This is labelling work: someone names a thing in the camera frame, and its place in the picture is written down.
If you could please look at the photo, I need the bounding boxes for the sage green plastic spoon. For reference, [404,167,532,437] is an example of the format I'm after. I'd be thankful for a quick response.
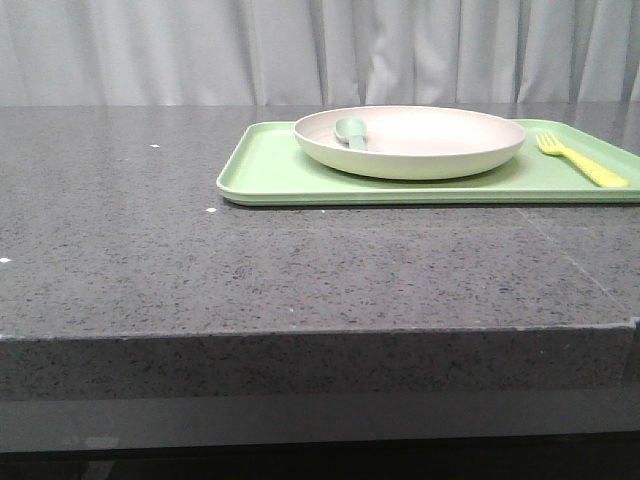
[334,116,367,151]

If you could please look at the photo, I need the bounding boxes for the yellow plastic fork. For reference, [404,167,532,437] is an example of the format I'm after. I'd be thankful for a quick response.
[535,133,630,188]

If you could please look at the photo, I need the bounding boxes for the light green plastic tray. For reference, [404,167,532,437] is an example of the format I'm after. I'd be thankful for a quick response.
[217,119,639,206]

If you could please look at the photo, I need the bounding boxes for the grey pleated curtain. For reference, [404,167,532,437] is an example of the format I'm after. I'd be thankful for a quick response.
[1,1,639,106]

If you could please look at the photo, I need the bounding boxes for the cream round plate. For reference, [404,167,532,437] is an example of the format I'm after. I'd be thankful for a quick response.
[293,105,527,180]

